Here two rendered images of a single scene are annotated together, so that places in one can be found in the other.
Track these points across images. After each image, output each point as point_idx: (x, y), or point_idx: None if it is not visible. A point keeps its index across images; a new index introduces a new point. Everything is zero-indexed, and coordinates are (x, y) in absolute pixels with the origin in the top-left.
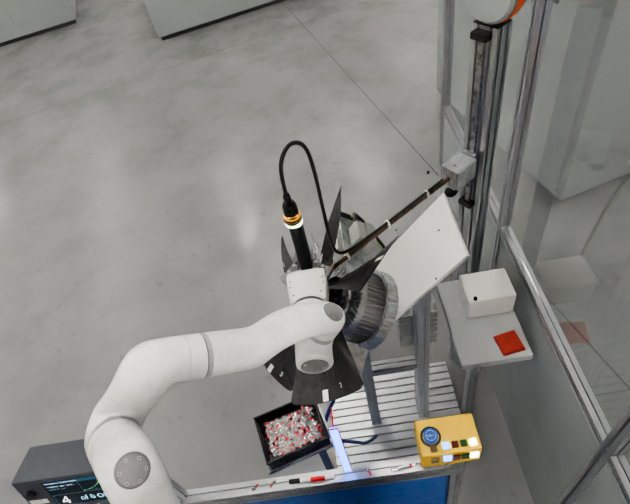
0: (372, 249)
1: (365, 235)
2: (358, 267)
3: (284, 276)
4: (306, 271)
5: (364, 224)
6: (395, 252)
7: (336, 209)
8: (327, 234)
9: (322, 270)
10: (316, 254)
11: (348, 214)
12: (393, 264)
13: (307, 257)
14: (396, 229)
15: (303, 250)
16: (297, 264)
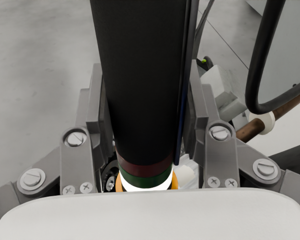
0: (238, 115)
1: (231, 90)
2: (295, 161)
3: None
4: (162, 211)
5: (227, 73)
6: (295, 125)
7: (205, 23)
8: (270, 6)
9: None
10: (213, 94)
11: (197, 58)
12: (291, 147)
13: (167, 101)
14: (295, 85)
15: (157, 39)
16: (100, 136)
